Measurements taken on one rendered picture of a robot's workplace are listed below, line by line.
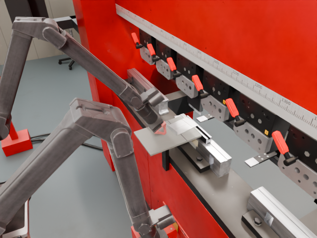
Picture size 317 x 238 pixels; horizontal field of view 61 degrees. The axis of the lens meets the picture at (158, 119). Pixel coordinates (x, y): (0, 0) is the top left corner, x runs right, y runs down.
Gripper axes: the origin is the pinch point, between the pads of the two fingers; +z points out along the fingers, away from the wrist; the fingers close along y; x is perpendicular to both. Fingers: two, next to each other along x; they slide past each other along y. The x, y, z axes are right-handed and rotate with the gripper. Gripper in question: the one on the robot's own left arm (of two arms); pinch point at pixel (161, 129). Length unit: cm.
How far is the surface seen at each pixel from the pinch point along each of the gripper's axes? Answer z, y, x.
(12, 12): -56, 98, 20
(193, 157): 15.0, -12.4, -2.5
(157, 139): -0.1, -3.1, 4.3
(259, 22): -40, -34, -39
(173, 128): 5.1, 0.3, -4.8
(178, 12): -35, 8, -36
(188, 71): -16.3, -0.9, -24.6
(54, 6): 29, 390, 0
